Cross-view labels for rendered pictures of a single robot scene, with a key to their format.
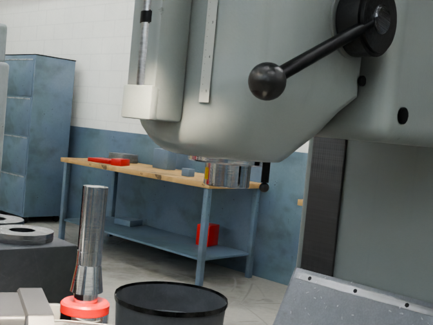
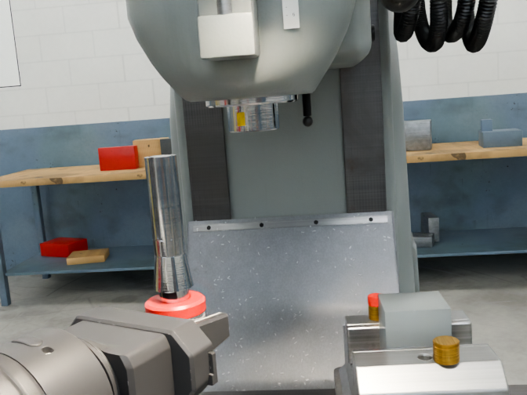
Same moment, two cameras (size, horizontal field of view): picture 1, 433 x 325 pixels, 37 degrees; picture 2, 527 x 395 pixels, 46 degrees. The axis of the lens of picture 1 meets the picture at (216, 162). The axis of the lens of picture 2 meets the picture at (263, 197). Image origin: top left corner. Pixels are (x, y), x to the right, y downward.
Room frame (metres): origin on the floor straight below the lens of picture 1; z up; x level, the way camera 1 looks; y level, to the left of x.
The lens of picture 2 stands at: (0.19, 0.33, 1.31)
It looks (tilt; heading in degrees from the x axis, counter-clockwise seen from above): 9 degrees down; 323
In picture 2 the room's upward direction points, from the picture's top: 4 degrees counter-clockwise
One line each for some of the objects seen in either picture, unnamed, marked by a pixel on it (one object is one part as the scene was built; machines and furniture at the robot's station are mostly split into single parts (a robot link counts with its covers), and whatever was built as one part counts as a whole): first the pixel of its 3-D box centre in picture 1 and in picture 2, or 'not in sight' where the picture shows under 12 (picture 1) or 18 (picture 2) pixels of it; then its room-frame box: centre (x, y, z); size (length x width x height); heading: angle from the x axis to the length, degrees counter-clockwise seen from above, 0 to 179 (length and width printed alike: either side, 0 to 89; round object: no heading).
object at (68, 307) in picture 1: (84, 305); (175, 304); (0.61, 0.11, 1.16); 0.05 x 0.05 x 0.01
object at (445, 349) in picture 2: not in sight; (446, 349); (0.51, -0.09, 1.08); 0.02 x 0.02 x 0.02
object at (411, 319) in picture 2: not in sight; (413, 330); (0.57, -0.11, 1.08); 0.06 x 0.05 x 0.06; 50
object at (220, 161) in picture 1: (229, 158); (252, 99); (0.66, -0.01, 1.31); 0.09 x 0.09 x 0.01
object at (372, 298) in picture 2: not in sight; (376, 306); (0.62, -0.12, 1.09); 0.02 x 0.02 x 0.03
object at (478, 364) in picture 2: not in sight; (426, 379); (0.53, -0.08, 1.06); 0.12 x 0.06 x 0.04; 50
